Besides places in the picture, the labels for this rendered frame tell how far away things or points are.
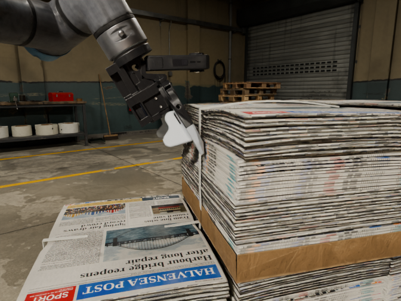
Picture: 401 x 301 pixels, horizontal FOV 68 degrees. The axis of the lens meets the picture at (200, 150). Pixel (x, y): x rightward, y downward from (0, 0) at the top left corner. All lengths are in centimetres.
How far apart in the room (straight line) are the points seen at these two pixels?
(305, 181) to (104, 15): 39
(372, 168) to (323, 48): 779
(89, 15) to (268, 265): 45
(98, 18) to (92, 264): 38
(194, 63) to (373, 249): 41
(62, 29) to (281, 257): 49
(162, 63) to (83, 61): 678
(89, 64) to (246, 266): 703
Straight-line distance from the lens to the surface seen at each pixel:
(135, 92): 53
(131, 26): 53
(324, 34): 828
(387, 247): 56
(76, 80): 722
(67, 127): 651
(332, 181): 45
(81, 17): 55
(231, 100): 705
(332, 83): 803
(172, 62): 53
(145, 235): 58
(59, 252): 57
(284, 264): 46
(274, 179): 40
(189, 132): 50
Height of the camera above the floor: 109
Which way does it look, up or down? 11 degrees down
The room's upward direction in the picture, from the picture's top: straight up
